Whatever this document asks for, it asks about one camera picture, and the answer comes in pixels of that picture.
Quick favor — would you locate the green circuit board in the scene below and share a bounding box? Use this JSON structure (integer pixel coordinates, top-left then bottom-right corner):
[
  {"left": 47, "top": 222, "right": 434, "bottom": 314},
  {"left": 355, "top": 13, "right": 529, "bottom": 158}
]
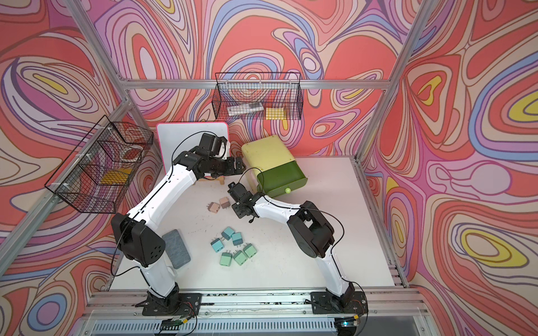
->
[{"left": 161, "top": 319, "right": 189, "bottom": 330}]

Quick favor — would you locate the black wire basket left wall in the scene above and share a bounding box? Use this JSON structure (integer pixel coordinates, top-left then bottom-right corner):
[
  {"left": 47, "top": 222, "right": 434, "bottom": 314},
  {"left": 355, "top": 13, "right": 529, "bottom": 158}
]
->
[{"left": 45, "top": 116, "right": 154, "bottom": 214}]

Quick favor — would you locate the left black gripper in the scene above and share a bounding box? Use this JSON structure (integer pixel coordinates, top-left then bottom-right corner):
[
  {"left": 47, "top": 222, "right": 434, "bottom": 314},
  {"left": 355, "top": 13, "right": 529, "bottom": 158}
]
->
[{"left": 207, "top": 155, "right": 246, "bottom": 178}]

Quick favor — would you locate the black wire basket back wall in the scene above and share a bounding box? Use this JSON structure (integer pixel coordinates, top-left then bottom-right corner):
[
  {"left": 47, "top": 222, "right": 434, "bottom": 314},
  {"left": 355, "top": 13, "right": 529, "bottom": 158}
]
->
[{"left": 212, "top": 71, "right": 304, "bottom": 122}]

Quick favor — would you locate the yellow item in left basket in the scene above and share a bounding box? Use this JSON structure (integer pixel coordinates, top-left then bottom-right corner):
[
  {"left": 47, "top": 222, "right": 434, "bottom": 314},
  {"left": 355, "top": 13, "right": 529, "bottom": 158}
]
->
[{"left": 99, "top": 168, "right": 133, "bottom": 186}]

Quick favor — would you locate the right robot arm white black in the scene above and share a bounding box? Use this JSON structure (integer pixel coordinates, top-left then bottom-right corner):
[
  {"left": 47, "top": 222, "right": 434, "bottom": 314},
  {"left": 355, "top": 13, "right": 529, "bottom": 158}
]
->
[{"left": 228, "top": 190, "right": 355, "bottom": 307}]

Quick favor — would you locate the green top drawer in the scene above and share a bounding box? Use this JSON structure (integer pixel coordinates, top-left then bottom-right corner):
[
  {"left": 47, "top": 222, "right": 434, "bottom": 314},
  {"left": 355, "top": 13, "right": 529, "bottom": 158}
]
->
[{"left": 256, "top": 160, "right": 308, "bottom": 197}]

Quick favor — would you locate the grey whiteboard eraser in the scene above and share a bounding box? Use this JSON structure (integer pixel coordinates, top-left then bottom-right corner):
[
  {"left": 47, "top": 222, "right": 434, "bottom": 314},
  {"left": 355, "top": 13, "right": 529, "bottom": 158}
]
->
[{"left": 163, "top": 230, "right": 191, "bottom": 270}]

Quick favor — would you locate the aluminium frame rail front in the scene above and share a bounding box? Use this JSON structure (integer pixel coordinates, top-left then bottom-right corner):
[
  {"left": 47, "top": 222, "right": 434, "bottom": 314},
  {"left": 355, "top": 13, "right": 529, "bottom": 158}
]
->
[{"left": 73, "top": 287, "right": 440, "bottom": 335}]

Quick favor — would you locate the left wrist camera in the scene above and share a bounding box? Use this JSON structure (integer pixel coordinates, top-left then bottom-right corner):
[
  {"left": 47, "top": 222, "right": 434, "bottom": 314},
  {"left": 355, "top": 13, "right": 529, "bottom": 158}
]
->
[{"left": 196, "top": 133, "right": 228, "bottom": 158}]

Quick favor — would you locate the teal plug top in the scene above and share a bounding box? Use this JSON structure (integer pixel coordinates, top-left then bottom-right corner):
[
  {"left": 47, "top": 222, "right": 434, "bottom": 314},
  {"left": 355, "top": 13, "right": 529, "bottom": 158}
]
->
[{"left": 221, "top": 227, "right": 235, "bottom": 240}]

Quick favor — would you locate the grey box in back basket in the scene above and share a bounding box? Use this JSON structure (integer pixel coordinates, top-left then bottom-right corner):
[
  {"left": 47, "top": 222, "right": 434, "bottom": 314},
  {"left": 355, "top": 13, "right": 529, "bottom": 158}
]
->
[{"left": 226, "top": 102, "right": 264, "bottom": 117}]

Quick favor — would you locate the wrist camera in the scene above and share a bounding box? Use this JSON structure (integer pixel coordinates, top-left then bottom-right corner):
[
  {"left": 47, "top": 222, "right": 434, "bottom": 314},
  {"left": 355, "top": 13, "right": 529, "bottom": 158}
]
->
[
  {"left": 228, "top": 182, "right": 249, "bottom": 202},
  {"left": 196, "top": 133, "right": 228, "bottom": 158}
]

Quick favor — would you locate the green plug right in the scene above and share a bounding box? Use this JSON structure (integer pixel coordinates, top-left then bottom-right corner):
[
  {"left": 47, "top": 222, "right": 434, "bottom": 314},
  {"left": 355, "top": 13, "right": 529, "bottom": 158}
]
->
[{"left": 243, "top": 244, "right": 257, "bottom": 258}]

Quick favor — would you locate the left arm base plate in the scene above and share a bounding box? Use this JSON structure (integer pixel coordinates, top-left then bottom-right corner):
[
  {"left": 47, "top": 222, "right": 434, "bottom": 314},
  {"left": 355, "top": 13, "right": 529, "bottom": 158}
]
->
[{"left": 138, "top": 293, "right": 202, "bottom": 316}]

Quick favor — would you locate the teal plug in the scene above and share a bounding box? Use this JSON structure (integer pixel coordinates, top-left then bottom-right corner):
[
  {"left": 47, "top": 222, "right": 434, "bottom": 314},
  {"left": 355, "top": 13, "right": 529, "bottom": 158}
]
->
[
  {"left": 231, "top": 232, "right": 244, "bottom": 246},
  {"left": 211, "top": 239, "right": 224, "bottom": 253},
  {"left": 221, "top": 227, "right": 235, "bottom": 240}
]

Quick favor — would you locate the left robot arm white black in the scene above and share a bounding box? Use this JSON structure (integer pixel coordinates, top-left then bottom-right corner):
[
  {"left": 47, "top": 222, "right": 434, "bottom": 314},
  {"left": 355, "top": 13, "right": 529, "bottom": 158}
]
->
[{"left": 111, "top": 137, "right": 245, "bottom": 299}]

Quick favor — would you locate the black wire basket wall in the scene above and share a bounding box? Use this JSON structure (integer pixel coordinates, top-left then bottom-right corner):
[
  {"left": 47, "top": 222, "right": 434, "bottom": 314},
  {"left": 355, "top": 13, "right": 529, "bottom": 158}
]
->
[
  {"left": 212, "top": 71, "right": 304, "bottom": 122},
  {"left": 45, "top": 116, "right": 154, "bottom": 214}
]

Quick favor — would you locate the pink framed whiteboard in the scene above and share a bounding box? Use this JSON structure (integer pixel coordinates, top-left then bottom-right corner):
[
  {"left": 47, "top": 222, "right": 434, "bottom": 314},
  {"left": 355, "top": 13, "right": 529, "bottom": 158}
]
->
[{"left": 156, "top": 122, "right": 229, "bottom": 172}]

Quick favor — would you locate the yellow block in back basket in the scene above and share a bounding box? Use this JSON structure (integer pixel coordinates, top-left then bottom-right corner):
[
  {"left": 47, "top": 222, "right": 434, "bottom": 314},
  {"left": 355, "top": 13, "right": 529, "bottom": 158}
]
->
[{"left": 265, "top": 108, "right": 287, "bottom": 120}]

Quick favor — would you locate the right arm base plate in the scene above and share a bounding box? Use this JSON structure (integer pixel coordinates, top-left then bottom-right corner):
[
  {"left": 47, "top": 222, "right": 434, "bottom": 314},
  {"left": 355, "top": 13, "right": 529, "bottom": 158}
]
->
[{"left": 308, "top": 291, "right": 369, "bottom": 316}]

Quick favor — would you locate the yellow green drawer cabinet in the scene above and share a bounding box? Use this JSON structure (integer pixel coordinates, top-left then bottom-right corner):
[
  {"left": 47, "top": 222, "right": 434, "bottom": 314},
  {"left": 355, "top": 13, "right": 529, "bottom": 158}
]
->
[{"left": 241, "top": 135, "right": 295, "bottom": 191}]

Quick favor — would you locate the green plug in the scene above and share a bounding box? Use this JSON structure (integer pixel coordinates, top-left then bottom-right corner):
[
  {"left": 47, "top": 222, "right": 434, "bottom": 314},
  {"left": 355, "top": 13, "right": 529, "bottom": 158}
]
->
[
  {"left": 243, "top": 244, "right": 257, "bottom": 258},
  {"left": 219, "top": 252, "right": 233, "bottom": 267},
  {"left": 233, "top": 251, "right": 249, "bottom": 266}
]

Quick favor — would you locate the green plug bottom left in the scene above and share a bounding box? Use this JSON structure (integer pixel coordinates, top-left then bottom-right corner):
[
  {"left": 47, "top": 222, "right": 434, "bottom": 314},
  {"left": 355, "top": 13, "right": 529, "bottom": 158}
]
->
[{"left": 219, "top": 252, "right": 233, "bottom": 267}]

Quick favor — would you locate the wooden whiteboard stand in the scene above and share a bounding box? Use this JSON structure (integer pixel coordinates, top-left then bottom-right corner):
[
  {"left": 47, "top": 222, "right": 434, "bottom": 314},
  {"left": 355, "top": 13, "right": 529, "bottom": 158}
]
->
[{"left": 200, "top": 176, "right": 226, "bottom": 186}]

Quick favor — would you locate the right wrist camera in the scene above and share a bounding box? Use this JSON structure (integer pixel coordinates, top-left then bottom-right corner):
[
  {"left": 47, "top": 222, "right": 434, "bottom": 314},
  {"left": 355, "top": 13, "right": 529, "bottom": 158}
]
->
[{"left": 228, "top": 182, "right": 249, "bottom": 202}]

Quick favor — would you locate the green plug bottom middle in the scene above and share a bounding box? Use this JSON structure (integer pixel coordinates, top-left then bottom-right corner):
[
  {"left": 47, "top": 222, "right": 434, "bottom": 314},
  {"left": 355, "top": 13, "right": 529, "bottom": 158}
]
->
[{"left": 233, "top": 251, "right": 249, "bottom": 266}]

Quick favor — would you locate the pink plug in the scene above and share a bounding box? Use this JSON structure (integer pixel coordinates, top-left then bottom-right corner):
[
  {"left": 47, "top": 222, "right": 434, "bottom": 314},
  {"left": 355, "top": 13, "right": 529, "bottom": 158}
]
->
[
  {"left": 207, "top": 202, "right": 221, "bottom": 214},
  {"left": 219, "top": 197, "right": 231, "bottom": 209}
]

